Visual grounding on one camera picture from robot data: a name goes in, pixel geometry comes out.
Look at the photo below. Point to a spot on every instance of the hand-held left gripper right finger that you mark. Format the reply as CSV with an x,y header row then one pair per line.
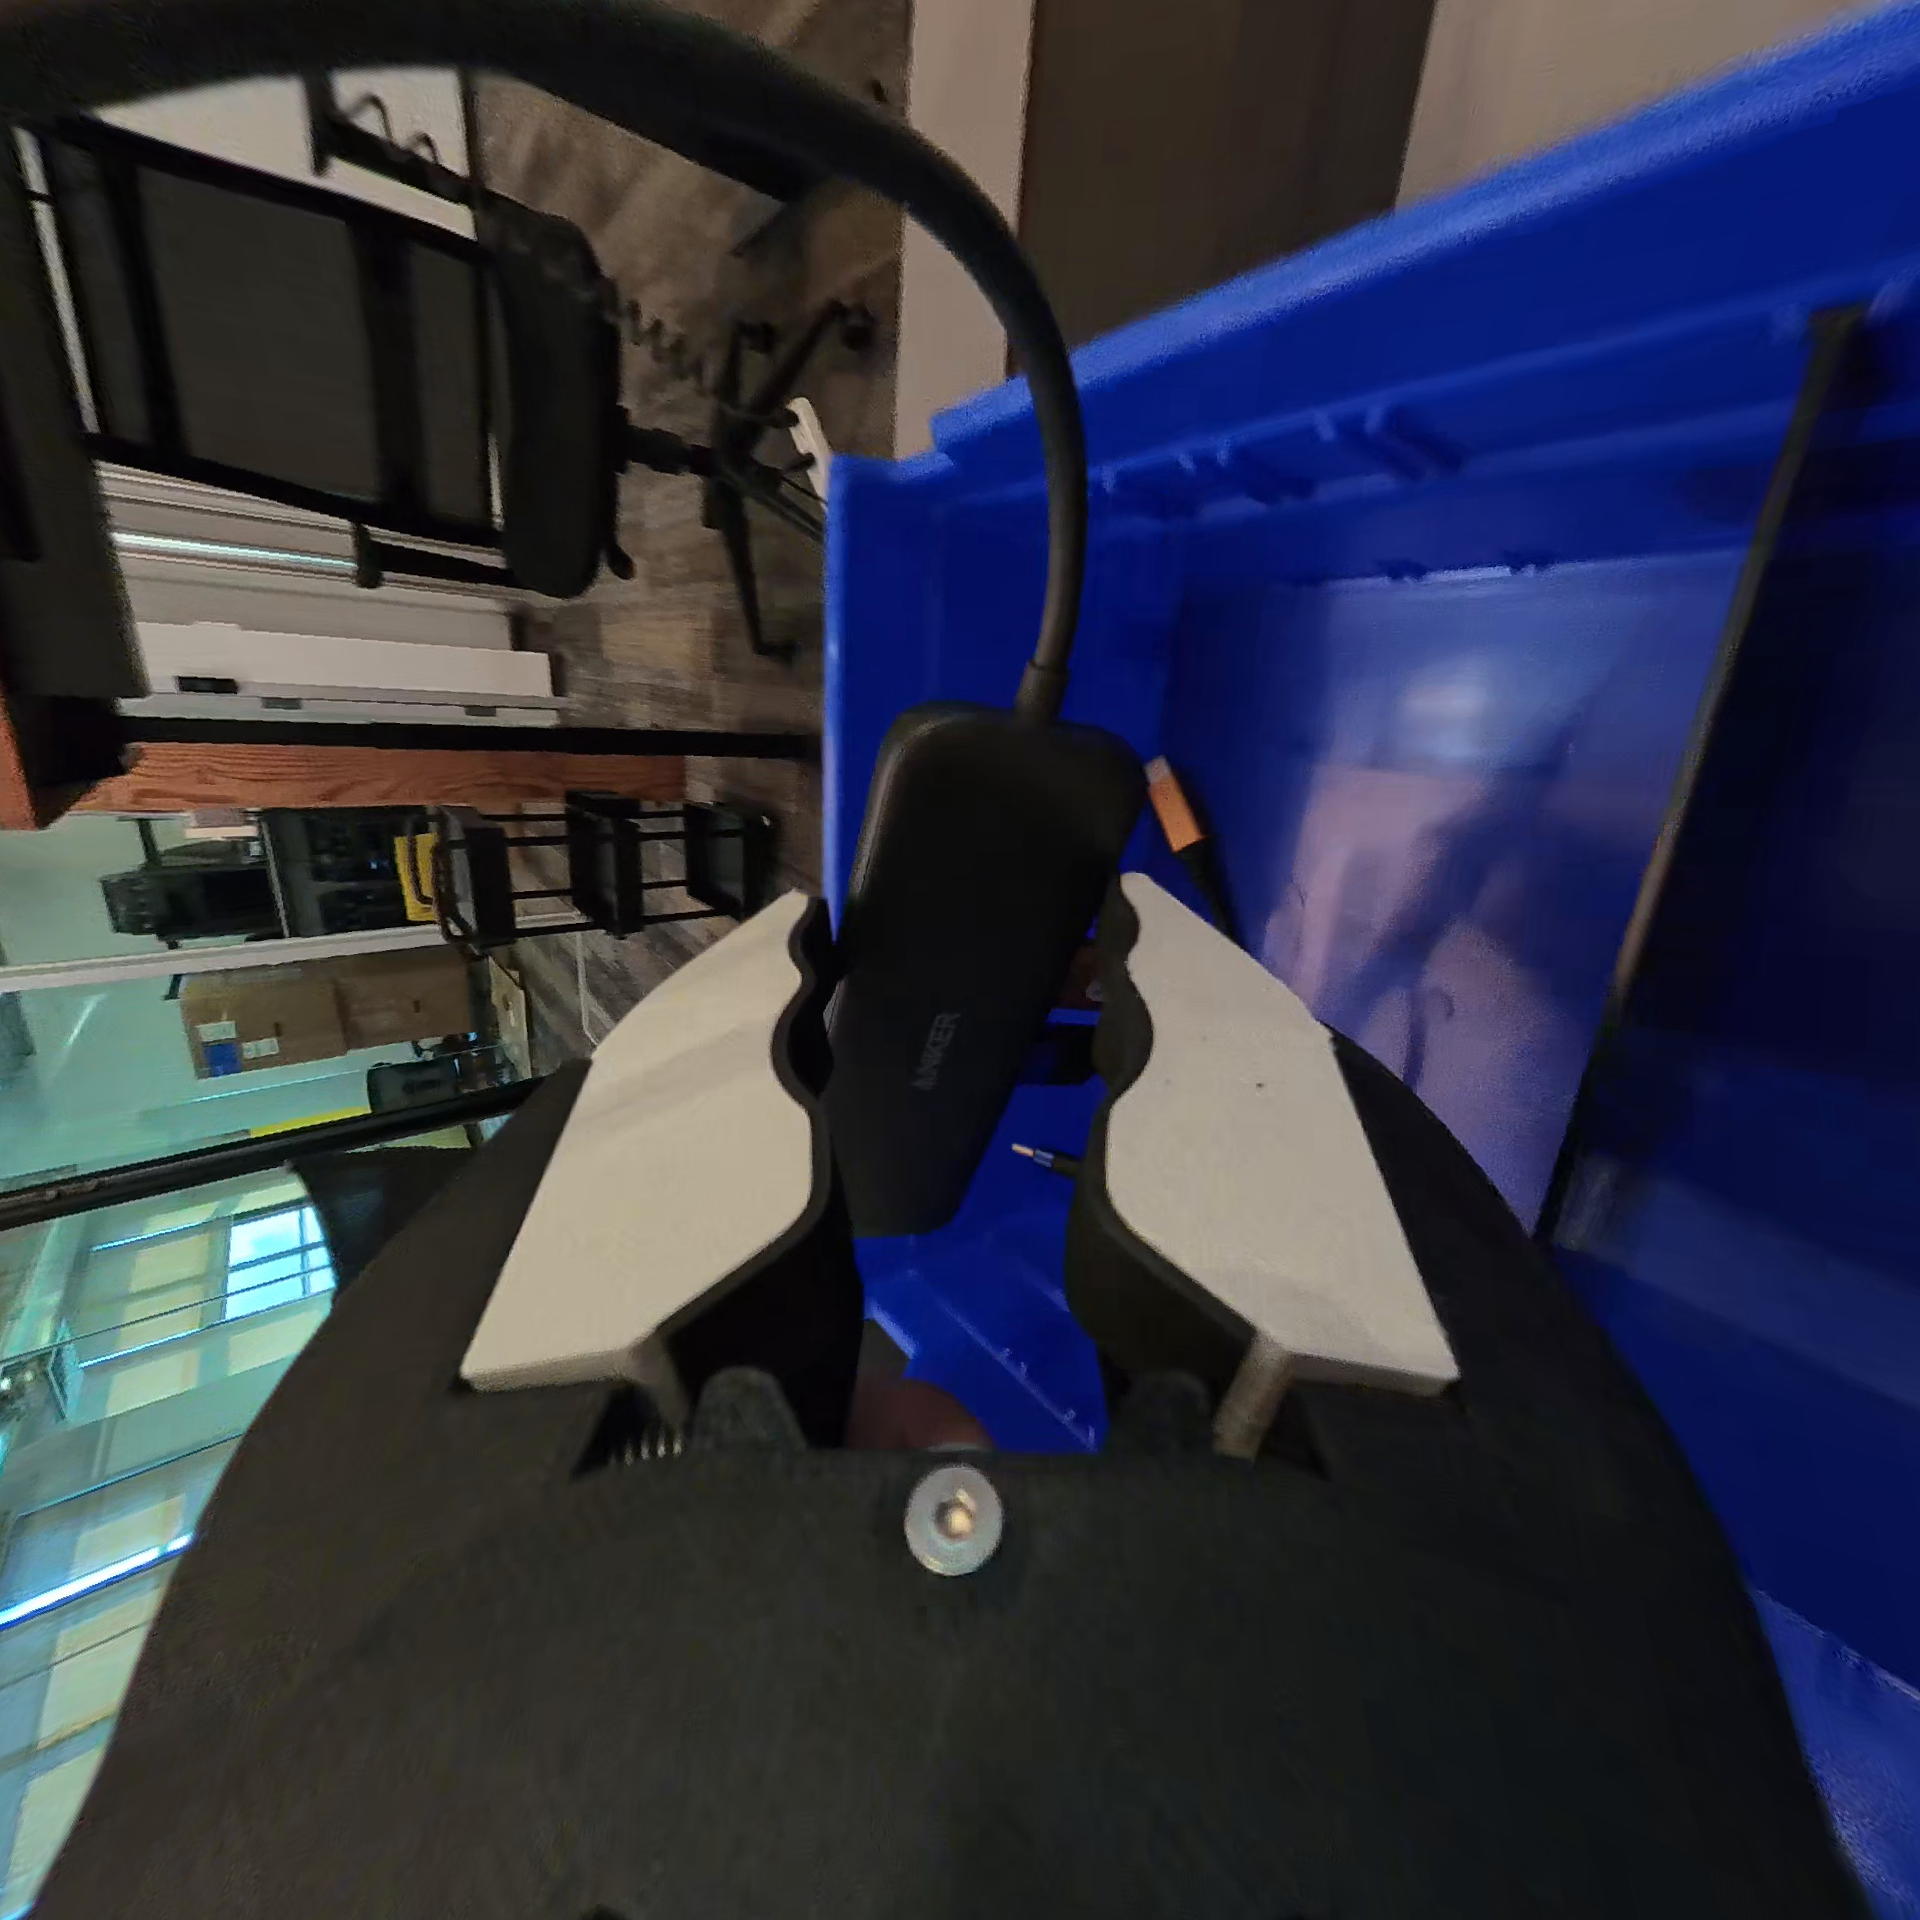
x,y
1276,1200

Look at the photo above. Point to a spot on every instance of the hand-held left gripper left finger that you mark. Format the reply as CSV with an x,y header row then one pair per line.
x,y
646,1200

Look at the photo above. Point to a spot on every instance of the slim black usb hub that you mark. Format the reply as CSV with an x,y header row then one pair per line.
x,y
947,962

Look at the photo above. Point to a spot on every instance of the blue plastic bin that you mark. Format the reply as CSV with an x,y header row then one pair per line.
x,y
1352,601

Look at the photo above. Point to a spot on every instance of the black metal rack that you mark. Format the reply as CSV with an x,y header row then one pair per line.
x,y
570,864

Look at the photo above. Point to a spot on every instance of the black bin divider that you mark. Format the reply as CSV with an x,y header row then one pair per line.
x,y
1742,783

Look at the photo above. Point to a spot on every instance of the black office chair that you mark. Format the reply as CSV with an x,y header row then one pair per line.
x,y
482,392

